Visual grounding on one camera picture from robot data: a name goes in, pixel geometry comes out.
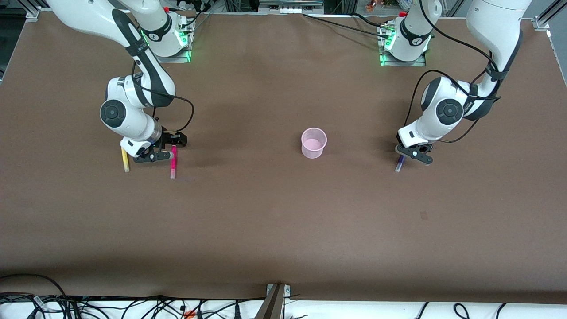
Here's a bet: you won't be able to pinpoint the long black table cable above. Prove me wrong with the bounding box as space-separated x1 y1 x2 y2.
302 12 391 37

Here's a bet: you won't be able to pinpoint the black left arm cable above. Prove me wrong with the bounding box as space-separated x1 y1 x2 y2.
402 0 502 145

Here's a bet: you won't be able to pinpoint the metal table edge bracket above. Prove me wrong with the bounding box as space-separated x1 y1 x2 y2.
254 283 291 319

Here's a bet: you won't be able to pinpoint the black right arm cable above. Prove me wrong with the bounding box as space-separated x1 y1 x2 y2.
132 61 195 134

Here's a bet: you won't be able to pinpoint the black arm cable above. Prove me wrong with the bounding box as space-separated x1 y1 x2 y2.
132 61 195 134
402 0 502 145

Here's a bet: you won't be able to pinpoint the pink plastic cup holder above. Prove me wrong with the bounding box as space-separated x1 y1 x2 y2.
301 128 328 159

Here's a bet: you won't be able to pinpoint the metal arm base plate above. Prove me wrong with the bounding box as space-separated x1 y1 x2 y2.
151 18 194 63
378 22 427 67

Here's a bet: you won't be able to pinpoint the tangled black floor cables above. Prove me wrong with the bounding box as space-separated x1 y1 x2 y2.
0 292 266 319

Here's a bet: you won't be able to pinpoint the aluminium frame rail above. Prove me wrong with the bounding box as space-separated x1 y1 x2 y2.
258 0 325 15

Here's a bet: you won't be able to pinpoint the thick black arched cable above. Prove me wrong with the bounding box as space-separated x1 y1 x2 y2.
0 273 68 298

